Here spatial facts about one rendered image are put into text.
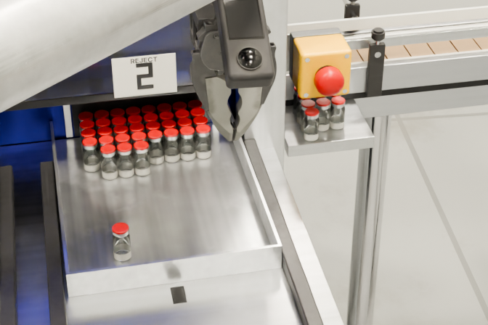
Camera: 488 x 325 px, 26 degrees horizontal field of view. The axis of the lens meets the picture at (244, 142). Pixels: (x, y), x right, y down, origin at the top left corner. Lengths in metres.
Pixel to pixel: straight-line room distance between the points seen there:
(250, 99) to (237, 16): 0.12
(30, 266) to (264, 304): 0.30
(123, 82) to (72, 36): 0.69
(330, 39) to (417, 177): 1.55
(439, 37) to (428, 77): 0.06
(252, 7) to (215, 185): 0.44
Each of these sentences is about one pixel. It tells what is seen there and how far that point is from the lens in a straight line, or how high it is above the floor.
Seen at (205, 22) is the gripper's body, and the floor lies 1.23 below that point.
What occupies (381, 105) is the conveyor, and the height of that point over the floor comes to 0.86.
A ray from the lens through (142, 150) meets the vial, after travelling 1.44.
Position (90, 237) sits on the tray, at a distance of 1.37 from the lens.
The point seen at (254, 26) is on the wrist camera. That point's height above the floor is 1.25.
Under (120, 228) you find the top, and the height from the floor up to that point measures 0.93.
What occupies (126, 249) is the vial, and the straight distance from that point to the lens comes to 1.31.
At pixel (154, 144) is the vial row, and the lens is 1.47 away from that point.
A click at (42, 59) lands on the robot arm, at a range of 0.72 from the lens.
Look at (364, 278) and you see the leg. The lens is 1.92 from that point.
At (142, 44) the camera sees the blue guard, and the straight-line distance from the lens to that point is 1.40.
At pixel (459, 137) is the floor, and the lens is 3.20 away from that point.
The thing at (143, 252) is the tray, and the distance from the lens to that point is 1.33.
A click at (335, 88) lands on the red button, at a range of 1.45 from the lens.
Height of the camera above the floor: 1.73
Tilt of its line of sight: 34 degrees down
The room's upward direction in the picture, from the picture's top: straight up
